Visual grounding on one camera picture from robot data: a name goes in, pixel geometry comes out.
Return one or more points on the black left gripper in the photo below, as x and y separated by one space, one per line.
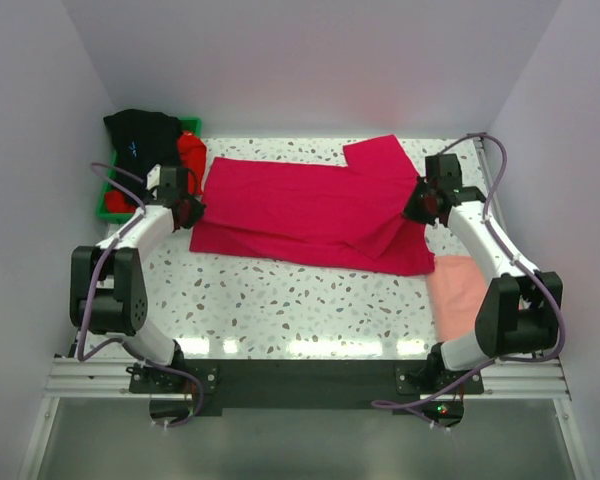
196 214

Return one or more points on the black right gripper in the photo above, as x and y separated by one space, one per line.
410 210

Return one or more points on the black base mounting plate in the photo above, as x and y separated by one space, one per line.
219 385

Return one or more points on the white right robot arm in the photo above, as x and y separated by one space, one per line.
520 315

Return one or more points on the red t shirt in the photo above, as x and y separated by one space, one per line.
192 153

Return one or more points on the folded peach t shirt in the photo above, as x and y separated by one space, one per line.
456 290

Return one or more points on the magenta t shirt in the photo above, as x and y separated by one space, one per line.
348 216

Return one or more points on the black t shirt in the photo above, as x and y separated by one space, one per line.
142 139

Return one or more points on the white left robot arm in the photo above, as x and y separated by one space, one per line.
108 302

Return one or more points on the aluminium table frame rail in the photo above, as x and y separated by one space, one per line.
526 372

